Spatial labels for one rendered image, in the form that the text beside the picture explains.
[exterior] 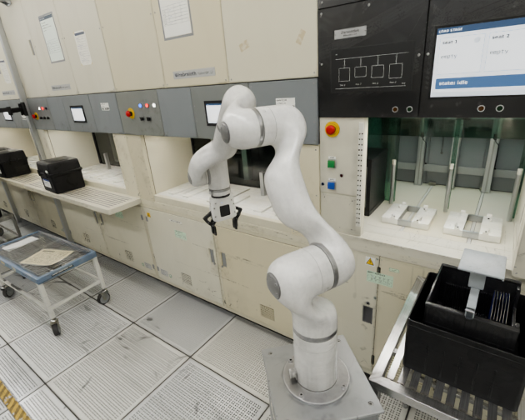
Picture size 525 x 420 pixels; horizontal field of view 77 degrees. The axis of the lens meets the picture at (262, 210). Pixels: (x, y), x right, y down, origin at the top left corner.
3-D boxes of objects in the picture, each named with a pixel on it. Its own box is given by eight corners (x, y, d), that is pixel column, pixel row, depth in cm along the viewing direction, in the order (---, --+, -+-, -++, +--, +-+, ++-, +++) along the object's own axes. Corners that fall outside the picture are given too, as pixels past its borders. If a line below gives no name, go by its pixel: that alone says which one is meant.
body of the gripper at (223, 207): (211, 197, 124) (215, 224, 129) (235, 191, 129) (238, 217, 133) (204, 192, 131) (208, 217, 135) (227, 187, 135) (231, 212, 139)
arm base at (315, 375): (292, 412, 86) (288, 360, 79) (277, 357, 103) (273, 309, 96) (361, 398, 88) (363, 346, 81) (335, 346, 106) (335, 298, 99)
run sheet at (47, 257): (17, 264, 238) (16, 262, 237) (44, 248, 259) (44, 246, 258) (51, 267, 230) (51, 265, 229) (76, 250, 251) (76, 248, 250)
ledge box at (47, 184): (41, 190, 289) (31, 161, 279) (73, 182, 309) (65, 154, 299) (55, 195, 271) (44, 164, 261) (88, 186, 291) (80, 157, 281)
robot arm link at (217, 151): (202, 141, 98) (192, 193, 123) (249, 133, 105) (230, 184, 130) (191, 118, 101) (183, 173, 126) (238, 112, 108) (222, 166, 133)
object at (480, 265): (433, 317, 114) (446, 234, 102) (506, 339, 102) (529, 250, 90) (416, 365, 96) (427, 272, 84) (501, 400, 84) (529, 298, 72)
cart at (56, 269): (-1, 298, 280) (-23, 249, 262) (61, 268, 319) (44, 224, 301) (57, 339, 228) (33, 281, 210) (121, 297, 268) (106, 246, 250)
